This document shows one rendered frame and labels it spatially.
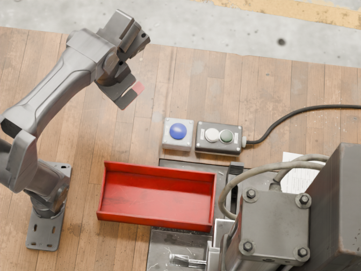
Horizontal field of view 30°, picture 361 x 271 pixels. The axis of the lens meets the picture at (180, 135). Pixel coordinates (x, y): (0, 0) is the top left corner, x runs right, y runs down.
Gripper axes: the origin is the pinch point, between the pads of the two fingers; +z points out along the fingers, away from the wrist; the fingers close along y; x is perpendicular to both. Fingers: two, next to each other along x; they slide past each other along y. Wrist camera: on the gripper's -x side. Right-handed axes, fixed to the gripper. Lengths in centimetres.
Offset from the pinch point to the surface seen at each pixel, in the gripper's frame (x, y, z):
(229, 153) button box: -7.3, -27.3, 13.2
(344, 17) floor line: -94, -14, 131
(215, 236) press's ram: 8.5, -38.1, -15.1
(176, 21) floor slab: -43, 33, 123
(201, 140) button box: -4.9, -20.8, 11.8
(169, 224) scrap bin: 13.5, -29.2, 6.1
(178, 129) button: -3.1, -15.4, 11.0
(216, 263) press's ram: 11.8, -41.4, -20.5
